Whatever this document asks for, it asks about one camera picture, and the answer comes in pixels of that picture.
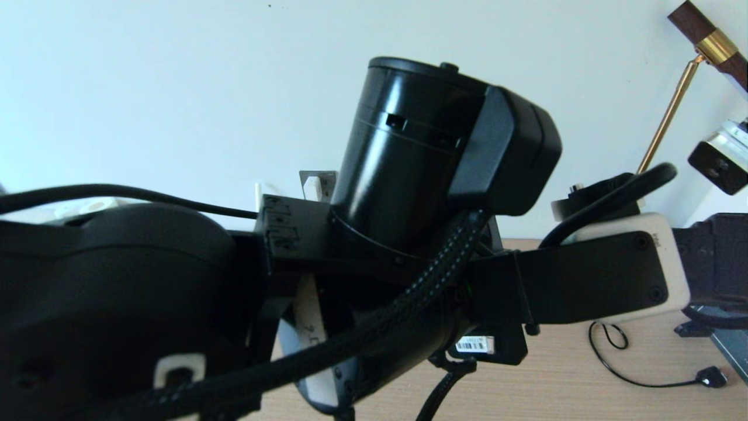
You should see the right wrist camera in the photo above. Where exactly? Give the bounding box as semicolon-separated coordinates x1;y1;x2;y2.
688;119;748;196

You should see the brass desk lamp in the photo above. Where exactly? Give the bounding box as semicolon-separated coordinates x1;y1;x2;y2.
636;0;748;175

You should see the dark framed panel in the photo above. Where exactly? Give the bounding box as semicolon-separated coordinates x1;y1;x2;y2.
675;320;748;387

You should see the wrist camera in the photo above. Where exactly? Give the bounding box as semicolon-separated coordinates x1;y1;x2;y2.
517;212;691;326
688;119;748;196

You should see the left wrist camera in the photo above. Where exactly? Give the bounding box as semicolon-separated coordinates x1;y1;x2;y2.
517;212;691;326

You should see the black lamp power cable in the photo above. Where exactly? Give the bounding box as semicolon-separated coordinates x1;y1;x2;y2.
587;320;728;388

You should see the grey wall socket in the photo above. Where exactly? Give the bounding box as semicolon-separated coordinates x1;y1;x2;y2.
299;170;339;203

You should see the white toilet paper roll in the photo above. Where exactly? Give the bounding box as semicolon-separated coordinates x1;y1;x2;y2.
56;198;126;223

